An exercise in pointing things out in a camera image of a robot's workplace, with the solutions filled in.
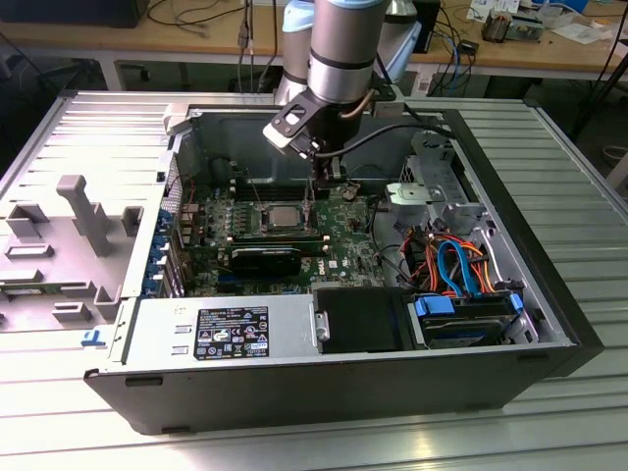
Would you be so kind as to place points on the metal locking lever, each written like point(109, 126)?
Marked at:
point(253, 189)
point(308, 189)

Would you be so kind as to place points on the silver CPU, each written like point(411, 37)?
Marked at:
point(284, 217)

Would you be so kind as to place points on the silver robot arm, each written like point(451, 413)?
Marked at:
point(343, 39)

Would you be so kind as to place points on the black RAM slot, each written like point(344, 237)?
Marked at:
point(275, 240)
point(316, 249)
point(279, 196)
point(279, 186)
point(279, 182)
point(279, 191)

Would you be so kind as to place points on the CPU socket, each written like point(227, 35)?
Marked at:
point(263, 218)

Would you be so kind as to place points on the coin cell battery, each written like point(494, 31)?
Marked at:
point(349, 190)

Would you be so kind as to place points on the silver drive cage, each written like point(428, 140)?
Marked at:
point(412, 196)

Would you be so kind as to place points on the green motherboard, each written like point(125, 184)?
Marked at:
point(343, 230)

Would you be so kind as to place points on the black box device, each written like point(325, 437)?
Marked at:
point(433, 24)

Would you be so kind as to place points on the black graphics card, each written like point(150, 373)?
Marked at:
point(265, 262)

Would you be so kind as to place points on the grey case latch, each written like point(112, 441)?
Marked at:
point(176, 118)

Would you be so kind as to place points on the metal transformer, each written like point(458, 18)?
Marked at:
point(496, 27)

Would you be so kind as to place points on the blue card clip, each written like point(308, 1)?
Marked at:
point(158, 253)
point(165, 218)
point(153, 283)

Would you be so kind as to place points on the blue disk carrier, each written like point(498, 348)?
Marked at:
point(434, 309)

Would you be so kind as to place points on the hard disk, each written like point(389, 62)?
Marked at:
point(466, 333)

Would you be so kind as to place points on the white papers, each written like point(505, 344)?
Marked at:
point(584, 32)

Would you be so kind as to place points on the grey parts rack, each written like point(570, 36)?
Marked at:
point(88, 216)

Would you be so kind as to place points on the black PC case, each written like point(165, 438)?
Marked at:
point(294, 392)

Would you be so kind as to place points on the silver power supply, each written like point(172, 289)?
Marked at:
point(157, 329)

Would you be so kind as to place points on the wooden desk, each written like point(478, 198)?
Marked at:
point(73, 41)

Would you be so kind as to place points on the black monitor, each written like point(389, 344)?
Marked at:
point(73, 12)

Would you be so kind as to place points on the green RAM stick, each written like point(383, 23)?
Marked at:
point(24, 291)

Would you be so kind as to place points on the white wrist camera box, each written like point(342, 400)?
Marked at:
point(287, 118)

